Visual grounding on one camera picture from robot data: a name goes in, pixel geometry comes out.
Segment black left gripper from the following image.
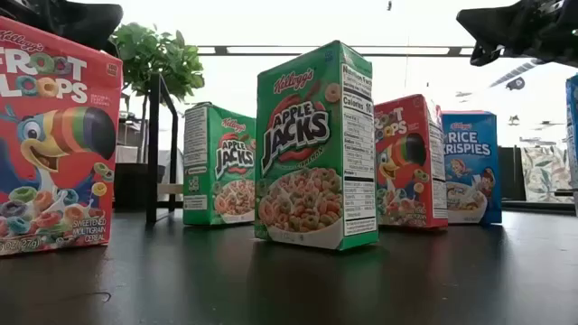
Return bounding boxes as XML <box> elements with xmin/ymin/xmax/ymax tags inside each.
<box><xmin>11</xmin><ymin>0</ymin><xmax>124</xmax><ymax>58</ymax></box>

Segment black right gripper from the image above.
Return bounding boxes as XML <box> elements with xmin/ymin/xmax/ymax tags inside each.
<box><xmin>456</xmin><ymin>0</ymin><xmax>578</xmax><ymax>69</ymax></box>

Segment red Froot Loops cereal box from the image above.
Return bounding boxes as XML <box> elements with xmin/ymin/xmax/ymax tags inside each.
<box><xmin>0</xmin><ymin>15</ymin><xmax>124</xmax><ymax>258</ymax></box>
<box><xmin>373</xmin><ymin>93</ymin><xmax>449</xmax><ymax>230</ymax></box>

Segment blue Rice Krispies cereal box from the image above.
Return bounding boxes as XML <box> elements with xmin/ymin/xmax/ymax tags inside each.
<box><xmin>564</xmin><ymin>74</ymin><xmax>578</xmax><ymax>218</ymax></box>
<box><xmin>441</xmin><ymin>110</ymin><xmax>503</xmax><ymax>226</ymax></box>

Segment green Apple Jacks cereal box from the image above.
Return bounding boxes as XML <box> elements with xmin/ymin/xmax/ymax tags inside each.
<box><xmin>254</xmin><ymin>39</ymin><xmax>379</xmax><ymax>252</ymax></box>
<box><xmin>182</xmin><ymin>102</ymin><xmax>257</xmax><ymax>227</ymax></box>

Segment green potted plant, black pot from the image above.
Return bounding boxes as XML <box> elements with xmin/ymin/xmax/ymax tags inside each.
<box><xmin>109</xmin><ymin>21</ymin><xmax>207</xmax><ymax>212</ymax></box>

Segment black room divider panel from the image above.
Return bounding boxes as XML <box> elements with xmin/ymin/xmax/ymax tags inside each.
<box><xmin>498</xmin><ymin>146</ymin><xmax>525</xmax><ymax>202</ymax></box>

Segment leaf-patterned fabric panel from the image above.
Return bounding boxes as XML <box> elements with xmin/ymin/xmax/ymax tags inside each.
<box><xmin>520</xmin><ymin>146</ymin><xmax>575</xmax><ymax>204</ymax></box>

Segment wooden shelf with black frame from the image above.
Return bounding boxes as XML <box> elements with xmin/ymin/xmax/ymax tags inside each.
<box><xmin>144</xmin><ymin>73</ymin><xmax>185</xmax><ymax>226</ymax></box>

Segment black metal rig frame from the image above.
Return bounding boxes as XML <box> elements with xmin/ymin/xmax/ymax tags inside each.
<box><xmin>112</xmin><ymin>198</ymin><xmax>577</xmax><ymax>216</ymax></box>

